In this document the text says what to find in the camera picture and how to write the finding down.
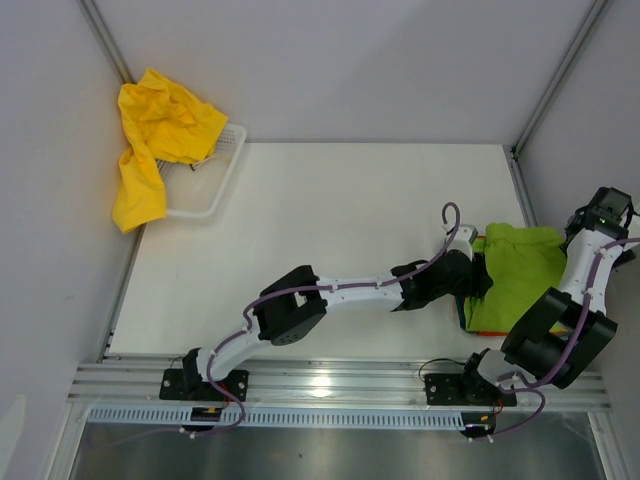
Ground left aluminium frame post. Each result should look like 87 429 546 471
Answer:
76 0 134 84

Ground yellow shorts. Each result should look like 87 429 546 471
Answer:
112 68 228 234

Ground aluminium frame post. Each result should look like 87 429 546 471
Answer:
510 0 615 161
76 0 134 84

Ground white plastic basket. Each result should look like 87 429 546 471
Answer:
156 123 247 221

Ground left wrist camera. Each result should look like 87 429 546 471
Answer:
444 224 478 260

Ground teal green shorts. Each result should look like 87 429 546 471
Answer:
454 295 473 333

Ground slotted cable duct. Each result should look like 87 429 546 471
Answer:
86 404 465 431

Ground right aluminium frame post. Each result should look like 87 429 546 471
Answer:
510 0 615 161

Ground aluminium mounting rail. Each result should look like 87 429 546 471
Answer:
67 355 614 414

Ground lime green shorts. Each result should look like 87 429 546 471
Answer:
464 222 569 335

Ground orange shorts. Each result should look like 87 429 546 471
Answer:
472 234 571 339

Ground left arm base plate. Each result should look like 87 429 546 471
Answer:
159 368 249 402

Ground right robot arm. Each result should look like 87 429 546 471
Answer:
456 187 639 404

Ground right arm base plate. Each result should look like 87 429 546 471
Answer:
424 373 517 407

